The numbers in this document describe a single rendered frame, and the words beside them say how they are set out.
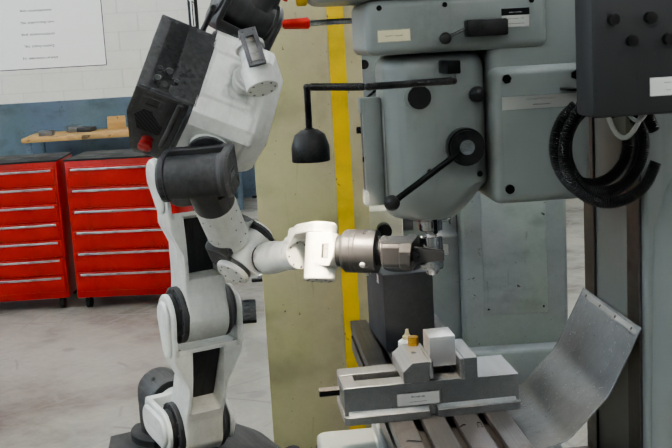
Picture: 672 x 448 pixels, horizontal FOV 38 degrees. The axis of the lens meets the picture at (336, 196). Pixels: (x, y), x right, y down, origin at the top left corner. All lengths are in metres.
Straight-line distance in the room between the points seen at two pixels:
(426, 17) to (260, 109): 0.47
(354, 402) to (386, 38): 0.69
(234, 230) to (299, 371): 1.76
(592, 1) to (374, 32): 0.40
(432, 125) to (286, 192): 1.87
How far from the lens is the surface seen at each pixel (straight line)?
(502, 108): 1.83
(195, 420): 2.59
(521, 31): 1.84
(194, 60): 2.10
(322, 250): 1.98
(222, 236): 2.11
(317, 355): 3.80
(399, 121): 1.83
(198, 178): 1.97
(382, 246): 1.94
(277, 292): 3.72
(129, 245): 6.55
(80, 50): 11.02
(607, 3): 1.62
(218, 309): 2.43
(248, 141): 2.05
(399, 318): 2.31
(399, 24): 1.79
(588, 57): 1.63
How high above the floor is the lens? 1.66
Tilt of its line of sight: 9 degrees down
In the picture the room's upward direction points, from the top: 3 degrees counter-clockwise
